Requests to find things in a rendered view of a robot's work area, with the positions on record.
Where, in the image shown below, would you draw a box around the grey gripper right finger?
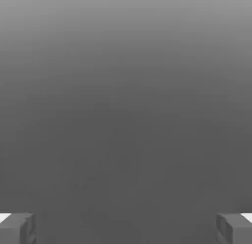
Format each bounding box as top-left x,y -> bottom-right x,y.
215,212 -> 252,244

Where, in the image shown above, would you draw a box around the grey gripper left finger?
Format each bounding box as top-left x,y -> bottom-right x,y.
0,212 -> 37,244

